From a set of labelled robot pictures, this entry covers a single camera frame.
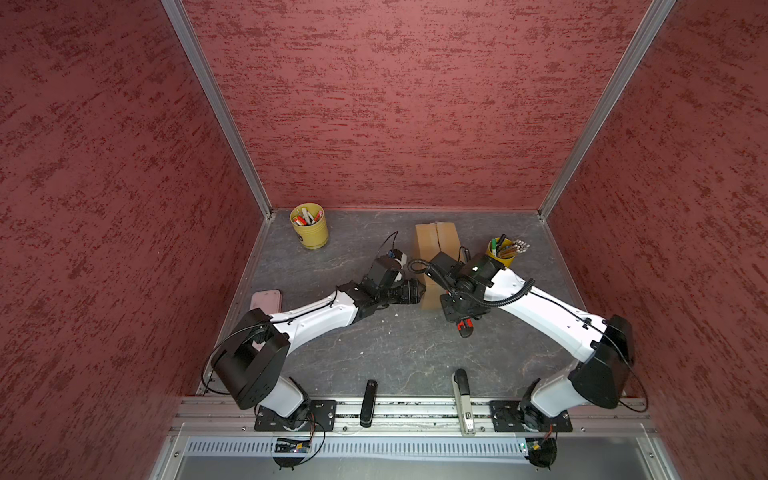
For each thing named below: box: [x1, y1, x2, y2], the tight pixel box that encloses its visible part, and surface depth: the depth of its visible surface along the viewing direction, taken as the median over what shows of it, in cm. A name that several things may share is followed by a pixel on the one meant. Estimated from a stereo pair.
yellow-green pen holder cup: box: [290, 202, 329, 250], surface depth 103 cm
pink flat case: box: [249, 290, 283, 316], surface depth 95 cm
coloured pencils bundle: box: [500, 238, 531, 258], surface depth 90 cm
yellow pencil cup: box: [486, 237, 516, 268], surface depth 99 cm
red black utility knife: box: [457, 318, 475, 338], surface depth 74 cm
